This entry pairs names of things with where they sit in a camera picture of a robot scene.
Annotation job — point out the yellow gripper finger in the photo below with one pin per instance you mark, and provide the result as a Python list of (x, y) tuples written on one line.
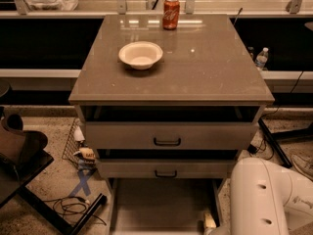
[(208, 221)]

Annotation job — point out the grey bottom drawer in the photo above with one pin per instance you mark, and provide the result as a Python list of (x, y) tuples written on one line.
[(163, 206)]

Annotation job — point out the grey drawer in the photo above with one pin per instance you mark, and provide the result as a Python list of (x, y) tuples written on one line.
[(169, 135), (163, 206), (153, 168)]

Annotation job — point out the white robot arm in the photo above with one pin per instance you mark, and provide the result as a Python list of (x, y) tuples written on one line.
[(265, 199)]

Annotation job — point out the grey middle drawer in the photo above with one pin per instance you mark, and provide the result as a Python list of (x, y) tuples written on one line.
[(153, 168)]

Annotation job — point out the grey drawer cabinet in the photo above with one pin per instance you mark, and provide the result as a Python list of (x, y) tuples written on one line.
[(205, 75)]

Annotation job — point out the grey top drawer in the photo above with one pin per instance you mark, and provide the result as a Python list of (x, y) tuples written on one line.
[(169, 135)]

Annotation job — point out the black stand leg right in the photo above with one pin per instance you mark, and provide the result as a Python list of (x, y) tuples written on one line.
[(273, 138)]

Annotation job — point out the black stand leg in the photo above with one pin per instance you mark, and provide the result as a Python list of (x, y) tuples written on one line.
[(273, 138), (55, 210)]

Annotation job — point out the black stand leg left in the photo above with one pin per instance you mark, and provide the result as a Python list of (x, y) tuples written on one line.
[(55, 210)]

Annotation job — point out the blue tape cross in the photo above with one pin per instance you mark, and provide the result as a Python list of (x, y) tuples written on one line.
[(83, 176)]

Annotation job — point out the clear water bottle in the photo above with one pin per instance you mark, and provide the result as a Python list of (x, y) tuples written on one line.
[(261, 59)]

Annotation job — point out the white paper bowl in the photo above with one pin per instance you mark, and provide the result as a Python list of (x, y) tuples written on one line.
[(140, 55)]

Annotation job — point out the brown chair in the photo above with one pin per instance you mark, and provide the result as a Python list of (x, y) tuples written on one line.
[(22, 156)]

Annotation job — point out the orange soda can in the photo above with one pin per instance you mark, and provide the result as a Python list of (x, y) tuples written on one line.
[(171, 9)]

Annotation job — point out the wire mesh basket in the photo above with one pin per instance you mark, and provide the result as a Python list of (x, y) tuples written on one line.
[(74, 141)]

